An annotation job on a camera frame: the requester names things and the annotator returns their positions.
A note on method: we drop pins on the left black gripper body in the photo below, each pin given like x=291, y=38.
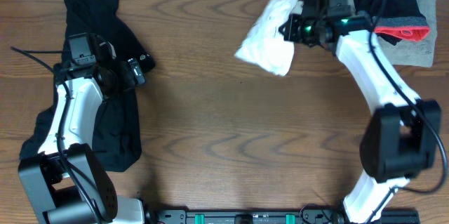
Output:
x=125, y=78

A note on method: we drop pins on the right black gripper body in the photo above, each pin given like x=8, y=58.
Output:
x=303, y=30

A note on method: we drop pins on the white t-shirt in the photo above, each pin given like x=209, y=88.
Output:
x=264, y=45

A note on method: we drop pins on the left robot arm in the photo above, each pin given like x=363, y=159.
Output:
x=64, y=181

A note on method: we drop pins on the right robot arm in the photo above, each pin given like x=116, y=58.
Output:
x=401, y=148

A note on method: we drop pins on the black t-shirt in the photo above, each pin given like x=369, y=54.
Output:
x=116, y=136

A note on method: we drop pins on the black garment with red trim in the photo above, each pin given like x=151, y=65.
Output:
x=397, y=20

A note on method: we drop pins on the folded olive grey garment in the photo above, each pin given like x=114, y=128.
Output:
x=420, y=53

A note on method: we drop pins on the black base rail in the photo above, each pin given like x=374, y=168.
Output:
x=305, y=216

